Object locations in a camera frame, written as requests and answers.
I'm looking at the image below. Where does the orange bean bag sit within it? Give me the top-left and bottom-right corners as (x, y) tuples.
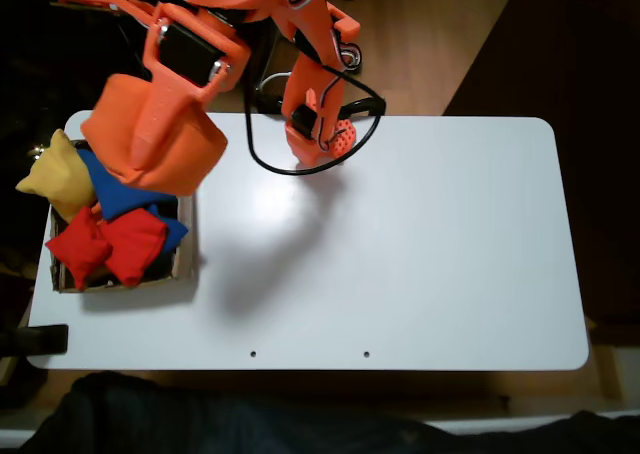
(79, 72), (230, 199)

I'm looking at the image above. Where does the large blue bean bag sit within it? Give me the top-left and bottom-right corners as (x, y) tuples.
(77, 148), (179, 221)

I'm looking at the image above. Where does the small blue bean bag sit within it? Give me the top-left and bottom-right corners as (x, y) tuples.
(147, 203), (190, 256)

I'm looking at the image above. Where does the yellow bean bag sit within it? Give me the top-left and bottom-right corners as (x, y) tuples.
(14, 128), (98, 224)

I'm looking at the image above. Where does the cardboard box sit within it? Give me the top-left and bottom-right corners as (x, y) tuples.
(49, 138), (197, 294)

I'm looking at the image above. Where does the red bean bag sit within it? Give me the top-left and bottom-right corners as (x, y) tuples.
(44, 206), (114, 291)
(99, 209), (169, 288)

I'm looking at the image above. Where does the white cable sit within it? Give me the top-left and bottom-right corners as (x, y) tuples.
(259, 70), (294, 95)

